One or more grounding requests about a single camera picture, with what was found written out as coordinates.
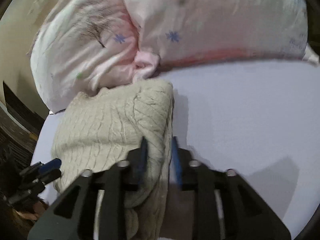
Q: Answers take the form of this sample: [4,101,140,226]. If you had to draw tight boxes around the beige knitted garment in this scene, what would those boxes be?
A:
[51,79,174,239]

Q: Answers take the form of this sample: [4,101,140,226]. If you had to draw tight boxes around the person's hand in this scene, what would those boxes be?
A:
[15,198,49,221]

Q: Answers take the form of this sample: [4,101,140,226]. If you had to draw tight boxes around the dark bedside furniture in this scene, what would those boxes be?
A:
[1,83,44,170]

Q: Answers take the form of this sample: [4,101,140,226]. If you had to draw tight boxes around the pink floral pillow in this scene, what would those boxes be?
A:
[124,0,319,66]
[26,0,161,113]

